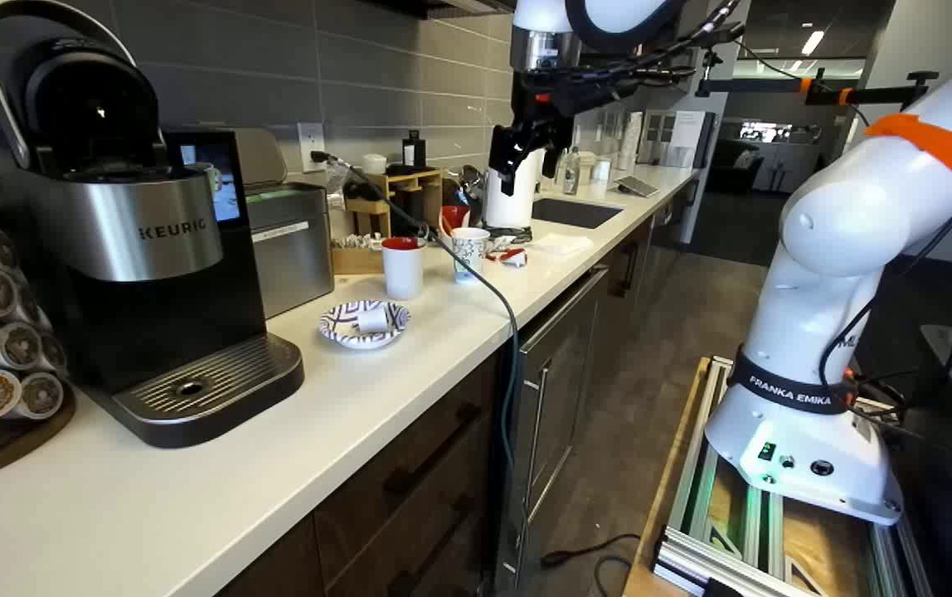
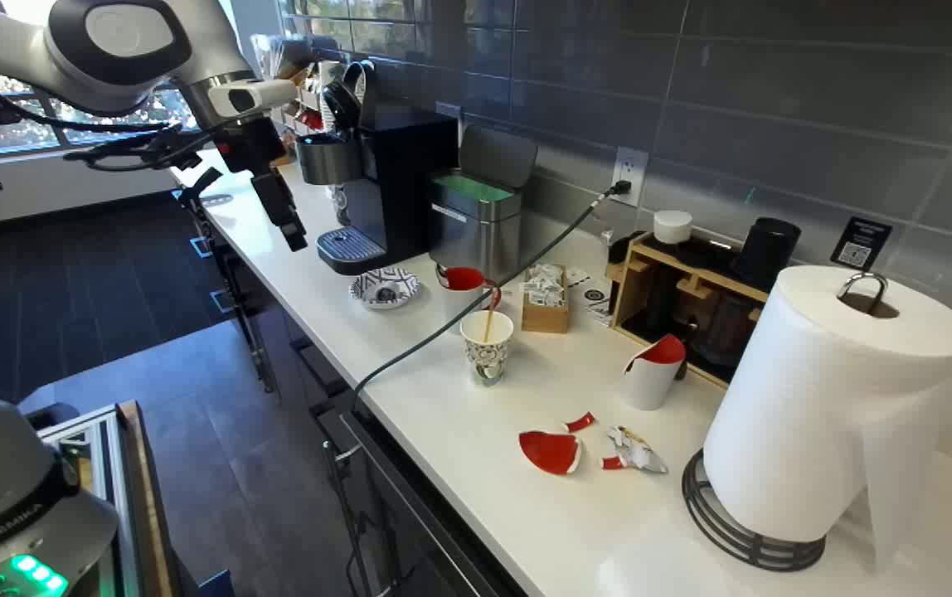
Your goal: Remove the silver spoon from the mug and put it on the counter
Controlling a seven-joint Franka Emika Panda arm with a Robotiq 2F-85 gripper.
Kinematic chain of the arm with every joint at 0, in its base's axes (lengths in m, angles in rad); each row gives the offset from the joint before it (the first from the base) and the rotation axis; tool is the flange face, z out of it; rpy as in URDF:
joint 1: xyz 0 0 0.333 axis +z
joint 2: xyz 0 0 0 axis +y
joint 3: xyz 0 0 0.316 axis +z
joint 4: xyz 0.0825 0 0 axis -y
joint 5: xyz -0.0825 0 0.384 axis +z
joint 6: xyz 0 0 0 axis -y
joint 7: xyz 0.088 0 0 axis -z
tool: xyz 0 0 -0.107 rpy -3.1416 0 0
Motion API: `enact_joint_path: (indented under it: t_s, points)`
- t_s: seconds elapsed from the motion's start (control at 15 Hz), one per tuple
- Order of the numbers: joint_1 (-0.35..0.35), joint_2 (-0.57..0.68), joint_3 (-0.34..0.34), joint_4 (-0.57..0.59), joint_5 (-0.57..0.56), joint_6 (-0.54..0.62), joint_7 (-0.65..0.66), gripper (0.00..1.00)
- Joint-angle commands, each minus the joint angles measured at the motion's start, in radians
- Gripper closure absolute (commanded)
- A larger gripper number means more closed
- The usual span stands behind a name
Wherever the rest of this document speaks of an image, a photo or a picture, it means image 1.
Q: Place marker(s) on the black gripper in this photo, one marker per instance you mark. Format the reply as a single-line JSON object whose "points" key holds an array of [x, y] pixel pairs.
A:
{"points": [[542, 117]]}

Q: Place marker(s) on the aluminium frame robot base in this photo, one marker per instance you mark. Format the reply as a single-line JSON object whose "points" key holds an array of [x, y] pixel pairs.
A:
{"points": [[716, 534]]}

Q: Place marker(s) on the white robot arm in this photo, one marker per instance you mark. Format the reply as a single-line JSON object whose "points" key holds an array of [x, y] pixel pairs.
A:
{"points": [[789, 418]]}

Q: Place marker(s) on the white mug red rim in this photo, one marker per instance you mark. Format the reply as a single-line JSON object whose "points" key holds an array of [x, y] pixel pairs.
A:
{"points": [[404, 268]]}

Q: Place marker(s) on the white paper towel roll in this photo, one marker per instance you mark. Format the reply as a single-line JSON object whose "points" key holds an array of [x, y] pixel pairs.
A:
{"points": [[516, 212]]}

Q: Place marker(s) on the black undermount sink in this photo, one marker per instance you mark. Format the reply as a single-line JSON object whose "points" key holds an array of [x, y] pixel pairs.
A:
{"points": [[571, 213]]}

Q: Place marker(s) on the white patterned cup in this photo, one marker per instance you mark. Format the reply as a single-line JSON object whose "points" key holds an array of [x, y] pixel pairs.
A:
{"points": [[470, 246]]}

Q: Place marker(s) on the small red white packet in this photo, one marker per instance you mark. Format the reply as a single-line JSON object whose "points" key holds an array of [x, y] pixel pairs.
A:
{"points": [[511, 257]]}

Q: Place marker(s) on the dark glass bottle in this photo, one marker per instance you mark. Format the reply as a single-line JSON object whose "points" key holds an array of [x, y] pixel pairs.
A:
{"points": [[412, 150]]}

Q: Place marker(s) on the wooden condiment organizer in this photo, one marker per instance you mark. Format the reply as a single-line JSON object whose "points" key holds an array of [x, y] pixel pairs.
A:
{"points": [[395, 203]]}

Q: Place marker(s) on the stainless steel box appliance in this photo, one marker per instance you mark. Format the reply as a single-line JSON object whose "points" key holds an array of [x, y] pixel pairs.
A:
{"points": [[289, 233]]}

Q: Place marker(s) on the black silver Keurig coffee maker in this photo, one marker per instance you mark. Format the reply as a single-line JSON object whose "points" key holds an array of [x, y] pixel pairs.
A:
{"points": [[138, 242]]}

